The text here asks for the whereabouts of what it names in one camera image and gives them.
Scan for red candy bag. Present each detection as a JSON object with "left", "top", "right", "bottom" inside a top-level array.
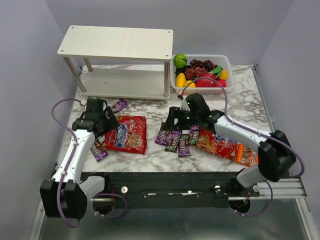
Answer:
[
  {"left": 196, "top": 130, "right": 244, "bottom": 161},
  {"left": 101, "top": 115, "right": 147, "bottom": 155}
]

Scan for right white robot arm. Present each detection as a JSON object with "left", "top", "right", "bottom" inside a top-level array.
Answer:
[{"left": 163, "top": 93, "right": 297, "bottom": 192}]

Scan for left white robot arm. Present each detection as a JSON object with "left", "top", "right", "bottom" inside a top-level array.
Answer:
[{"left": 39, "top": 98, "right": 120, "bottom": 220}]

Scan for purple M&M pack near shelf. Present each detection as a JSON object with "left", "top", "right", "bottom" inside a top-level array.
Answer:
[{"left": 111, "top": 98, "right": 128, "bottom": 113}]

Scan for white two-tier shelf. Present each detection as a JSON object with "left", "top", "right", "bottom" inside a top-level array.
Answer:
[{"left": 57, "top": 25, "right": 174, "bottom": 102}]

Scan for yellow toy lemon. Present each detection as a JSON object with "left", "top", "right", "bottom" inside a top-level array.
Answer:
[{"left": 183, "top": 80, "right": 196, "bottom": 88}]

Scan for purple M&M pack front left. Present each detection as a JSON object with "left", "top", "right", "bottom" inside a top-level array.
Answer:
[{"left": 90, "top": 140, "right": 109, "bottom": 162}]

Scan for yellow toy mango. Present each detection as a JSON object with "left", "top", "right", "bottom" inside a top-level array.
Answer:
[{"left": 175, "top": 72, "right": 187, "bottom": 88}]

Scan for red toy apple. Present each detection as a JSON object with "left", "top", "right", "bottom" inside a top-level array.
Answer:
[{"left": 214, "top": 79, "right": 227, "bottom": 88}]

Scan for red toy grapes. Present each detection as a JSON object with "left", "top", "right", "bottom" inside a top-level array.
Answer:
[{"left": 184, "top": 67, "right": 208, "bottom": 80}]

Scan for pink toy dragon fruit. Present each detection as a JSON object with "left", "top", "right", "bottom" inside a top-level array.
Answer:
[{"left": 195, "top": 66, "right": 223, "bottom": 88}]

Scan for orange yellow toy fruit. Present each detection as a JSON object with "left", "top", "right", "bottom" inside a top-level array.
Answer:
[{"left": 218, "top": 69, "right": 229, "bottom": 81}]

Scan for dark purple toy grapes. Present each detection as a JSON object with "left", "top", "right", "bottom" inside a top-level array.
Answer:
[{"left": 190, "top": 59, "right": 218, "bottom": 72}]

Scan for green toy ball fruit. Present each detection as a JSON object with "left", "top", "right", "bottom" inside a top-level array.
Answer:
[{"left": 173, "top": 53, "right": 188, "bottom": 68}]

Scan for orange snack box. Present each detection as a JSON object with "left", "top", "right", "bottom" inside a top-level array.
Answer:
[{"left": 235, "top": 143, "right": 259, "bottom": 167}]

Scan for white plastic fruit basket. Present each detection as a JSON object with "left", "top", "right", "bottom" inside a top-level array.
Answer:
[{"left": 170, "top": 54, "right": 234, "bottom": 95}]

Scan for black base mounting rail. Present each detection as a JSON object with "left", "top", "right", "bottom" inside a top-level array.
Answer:
[{"left": 80, "top": 172, "right": 260, "bottom": 209}]

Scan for aluminium frame rail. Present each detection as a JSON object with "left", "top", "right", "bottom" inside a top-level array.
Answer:
[{"left": 228, "top": 177, "right": 307, "bottom": 201}]

